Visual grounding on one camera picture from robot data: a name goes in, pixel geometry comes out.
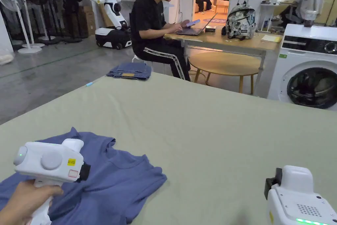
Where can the person's left hand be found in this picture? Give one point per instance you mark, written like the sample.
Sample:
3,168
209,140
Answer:
27,201

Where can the wooden desk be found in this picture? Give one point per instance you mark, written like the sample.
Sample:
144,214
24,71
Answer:
223,40

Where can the dark laptop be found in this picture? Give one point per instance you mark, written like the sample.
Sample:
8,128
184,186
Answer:
196,28

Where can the white humanoid robot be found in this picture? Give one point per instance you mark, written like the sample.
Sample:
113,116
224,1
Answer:
112,11

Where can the blue shirt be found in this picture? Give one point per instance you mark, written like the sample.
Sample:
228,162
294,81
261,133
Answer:
110,177

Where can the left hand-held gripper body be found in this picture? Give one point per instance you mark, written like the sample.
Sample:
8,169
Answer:
50,160

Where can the folded blue jeans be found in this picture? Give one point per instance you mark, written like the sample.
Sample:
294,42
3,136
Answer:
130,71

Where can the patterned backpack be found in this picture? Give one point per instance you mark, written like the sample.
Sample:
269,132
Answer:
241,20

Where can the light blue pen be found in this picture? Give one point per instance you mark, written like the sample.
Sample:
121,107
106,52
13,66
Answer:
89,84

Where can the row of standing fans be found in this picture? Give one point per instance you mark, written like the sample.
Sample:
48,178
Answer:
39,11

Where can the white washing machine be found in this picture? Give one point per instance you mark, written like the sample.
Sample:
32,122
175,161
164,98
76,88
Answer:
305,67

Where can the bed with pale green sheet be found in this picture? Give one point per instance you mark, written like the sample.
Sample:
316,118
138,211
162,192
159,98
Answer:
210,140

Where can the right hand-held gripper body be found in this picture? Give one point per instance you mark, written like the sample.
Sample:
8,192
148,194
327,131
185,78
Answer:
297,198

